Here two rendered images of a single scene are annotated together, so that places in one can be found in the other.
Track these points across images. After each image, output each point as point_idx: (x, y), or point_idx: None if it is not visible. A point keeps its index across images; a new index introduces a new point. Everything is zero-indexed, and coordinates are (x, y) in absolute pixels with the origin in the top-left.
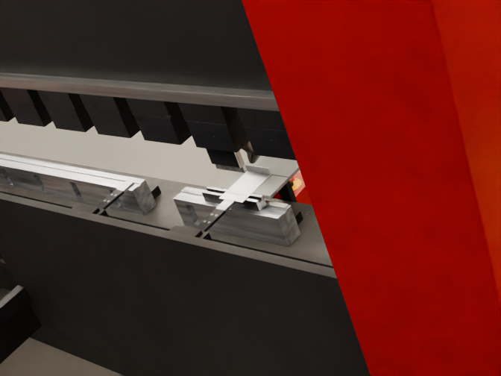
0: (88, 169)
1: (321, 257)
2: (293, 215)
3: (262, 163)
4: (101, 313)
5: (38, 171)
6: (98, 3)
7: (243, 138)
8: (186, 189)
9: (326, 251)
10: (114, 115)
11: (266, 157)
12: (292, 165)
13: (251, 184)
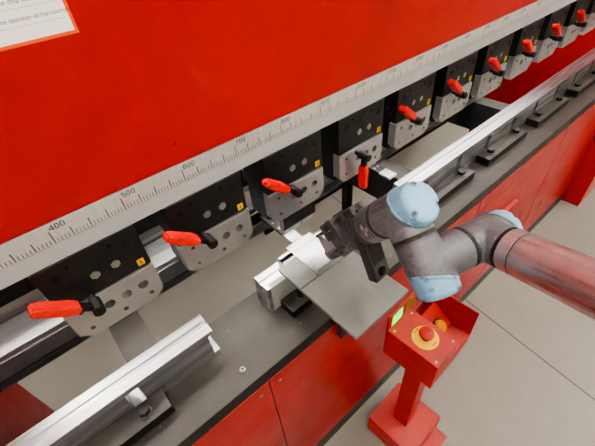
0: (456, 156)
1: (221, 322)
2: (267, 296)
3: (350, 271)
4: None
5: (475, 129)
6: None
7: (260, 208)
8: None
9: (227, 328)
10: None
11: (360, 275)
12: (322, 296)
13: (312, 257)
